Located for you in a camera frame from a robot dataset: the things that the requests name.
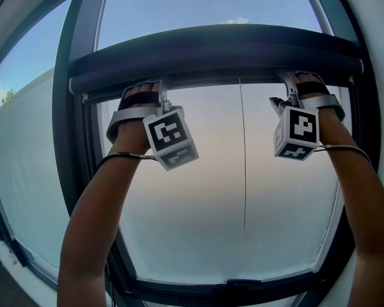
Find black window handle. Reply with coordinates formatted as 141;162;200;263
212;278;263;295

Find person's right hand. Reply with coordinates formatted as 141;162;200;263
291;72;321;84

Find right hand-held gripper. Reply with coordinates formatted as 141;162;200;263
269;71;346;162

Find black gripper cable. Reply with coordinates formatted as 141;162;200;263
313;144;372;166
95;151;156;173

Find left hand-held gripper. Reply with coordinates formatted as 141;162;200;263
106;78;200;172

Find person's right forearm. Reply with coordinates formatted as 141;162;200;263
316;107;384;307

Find person's left hand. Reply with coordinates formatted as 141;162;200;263
127;81;161;97

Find black window frame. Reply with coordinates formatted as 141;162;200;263
0;0;384;307

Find green plant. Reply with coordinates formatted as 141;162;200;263
0;88;16;105

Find person's left forearm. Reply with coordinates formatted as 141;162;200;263
58;120;154;307

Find blind pull cord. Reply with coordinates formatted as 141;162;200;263
238;78;248;233

